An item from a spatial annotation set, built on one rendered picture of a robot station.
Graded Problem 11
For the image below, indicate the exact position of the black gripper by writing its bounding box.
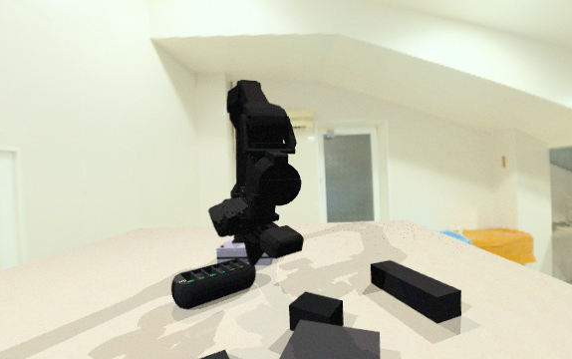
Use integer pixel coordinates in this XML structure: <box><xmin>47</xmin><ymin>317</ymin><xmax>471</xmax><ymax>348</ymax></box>
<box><xmin>239</xmin><ymin>184</ymin><xmax>304</xmax><ymax>265</ymax></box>

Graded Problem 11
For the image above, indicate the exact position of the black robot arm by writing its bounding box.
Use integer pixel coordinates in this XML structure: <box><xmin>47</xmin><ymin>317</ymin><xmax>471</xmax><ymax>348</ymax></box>
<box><xmin>209</xmin><ymin>80</ymin><xmax>301</xmax><ymax>244</ymax></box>

